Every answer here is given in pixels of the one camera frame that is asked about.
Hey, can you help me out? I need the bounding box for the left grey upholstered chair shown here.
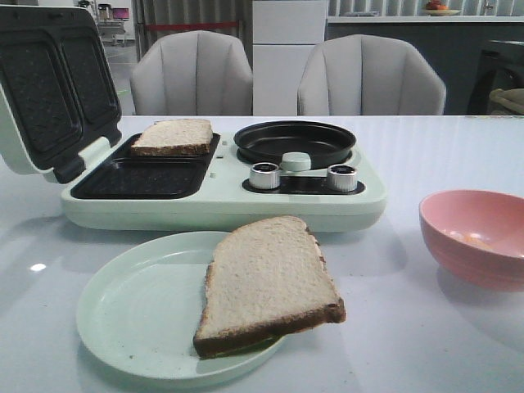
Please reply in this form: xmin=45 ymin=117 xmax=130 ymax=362
xmin=130 ymin=30 xmax=253 ymax=115

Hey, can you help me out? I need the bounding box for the right grey upholstered chair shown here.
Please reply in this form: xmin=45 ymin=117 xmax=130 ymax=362
xmin=297 ymin=34 xmax=446 ymax=115

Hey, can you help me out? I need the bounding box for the dark appliance at right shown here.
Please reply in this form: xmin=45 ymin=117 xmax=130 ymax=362
xmin=467 ymin=40 xmax=523 ymax=115

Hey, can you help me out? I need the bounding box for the left silver control knob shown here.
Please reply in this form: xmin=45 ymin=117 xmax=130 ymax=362
xmin=249 ymin=162 xmax=280 ymax=190

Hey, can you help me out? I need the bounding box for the grey kitchen counter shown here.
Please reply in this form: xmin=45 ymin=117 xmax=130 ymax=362
xmin=325 ymin=16 xmax=523 ymax=115

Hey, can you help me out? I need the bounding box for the pink bowl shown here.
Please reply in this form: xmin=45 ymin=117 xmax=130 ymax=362
xmin=419 ymin=189 xmax=523 ymax=291

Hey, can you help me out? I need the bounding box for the right silver control knob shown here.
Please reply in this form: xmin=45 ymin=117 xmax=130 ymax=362
xmin=327 ymin=164 xmax=358 ymax=192

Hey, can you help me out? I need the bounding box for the black round frying pan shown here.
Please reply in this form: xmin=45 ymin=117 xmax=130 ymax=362
xmin=233 ymin=120 xmax=356 ymax=169

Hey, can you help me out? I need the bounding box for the grey upholstered chair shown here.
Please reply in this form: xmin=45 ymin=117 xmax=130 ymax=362
xmin=130 ymin=30 xmax=253 ymax=115
xmin=297 ymin=34 xmax=446 ymax=115

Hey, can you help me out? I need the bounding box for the fruit plate on counter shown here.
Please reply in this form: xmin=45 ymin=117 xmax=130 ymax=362
xmin=421 ymin=0 xmax=461 ymax=16

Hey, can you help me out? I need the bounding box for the light green round plate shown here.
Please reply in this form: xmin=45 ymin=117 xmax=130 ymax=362
xmin=76 ymin=231 xmax=284 ymax=389

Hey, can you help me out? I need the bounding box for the green breakfast maker lid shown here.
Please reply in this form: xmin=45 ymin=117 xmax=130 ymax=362
xmin=1 ymin=6 xmax=121 ymax=183

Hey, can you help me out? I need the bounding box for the white cabinet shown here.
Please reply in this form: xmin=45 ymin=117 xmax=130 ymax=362
xmin=252 ymin=1 xmax=328 ymax=115

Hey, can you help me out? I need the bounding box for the green breakfast maker base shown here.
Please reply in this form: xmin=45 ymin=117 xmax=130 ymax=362
xmin=61 ymin=133 xmax=386 ymax=233

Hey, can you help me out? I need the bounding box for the bread slice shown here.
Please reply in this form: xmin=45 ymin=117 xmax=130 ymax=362
xmin=193 ymin=216 xmax=346 ymax=358
xmin=130 ymin=119 xmax=213 ymax=156

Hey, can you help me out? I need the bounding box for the silver control knob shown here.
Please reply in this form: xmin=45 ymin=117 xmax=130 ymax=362
xmin=249 ymin=162 xmax=280 ymax=190
xmin=327 ymin=164 xmax=358 ymax=192

